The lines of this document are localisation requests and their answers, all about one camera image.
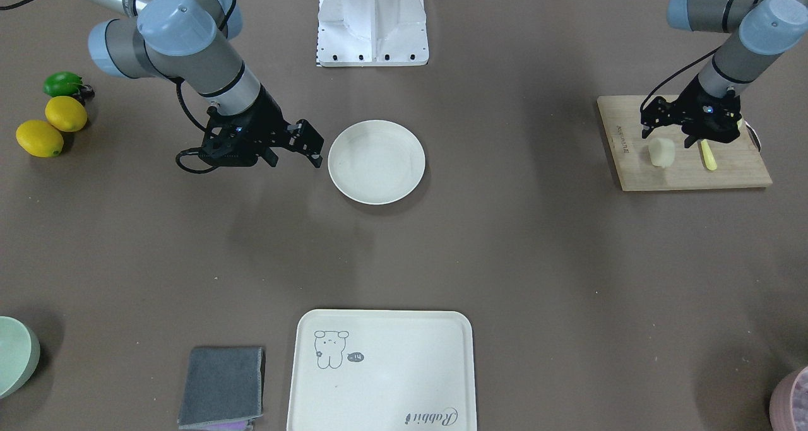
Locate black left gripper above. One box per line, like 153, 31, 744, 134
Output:
640, 77, 742, 149

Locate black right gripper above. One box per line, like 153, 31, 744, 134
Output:
200, 86, 324, 168

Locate pale white bun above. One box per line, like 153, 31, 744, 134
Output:
648, 138, 676, 168

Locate cream round plate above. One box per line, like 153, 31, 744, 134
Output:
327, 120, 426, 206

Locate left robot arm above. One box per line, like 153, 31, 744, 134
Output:
639, 0, 807, 148

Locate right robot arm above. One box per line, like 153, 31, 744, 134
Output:
87, 0, 324, 172

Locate cream rabbit tray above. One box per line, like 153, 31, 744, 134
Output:
287, 309, 477, 430

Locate yellow plastic knife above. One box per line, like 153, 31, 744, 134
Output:
698, 138, 740, 172

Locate bamboo cutting board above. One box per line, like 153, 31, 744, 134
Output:
597, 95, 773, 192

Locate dark cherries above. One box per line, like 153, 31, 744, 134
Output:
70, 84, 95, 106

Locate yellow lemon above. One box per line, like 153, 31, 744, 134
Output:
44, 97, 88, 133
16, 120, 64, 158

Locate green lime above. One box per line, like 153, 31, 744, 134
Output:
42, 71, 84, 97

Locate grey folded cloth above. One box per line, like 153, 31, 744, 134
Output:
178, 346, 264, 430

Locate pink bowl of ice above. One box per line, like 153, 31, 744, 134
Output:
769, 367, 807, 430

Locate green bowl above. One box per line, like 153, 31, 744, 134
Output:
1, 316, 40, 399

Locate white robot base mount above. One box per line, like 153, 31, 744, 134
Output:
316, 0, 429, 67

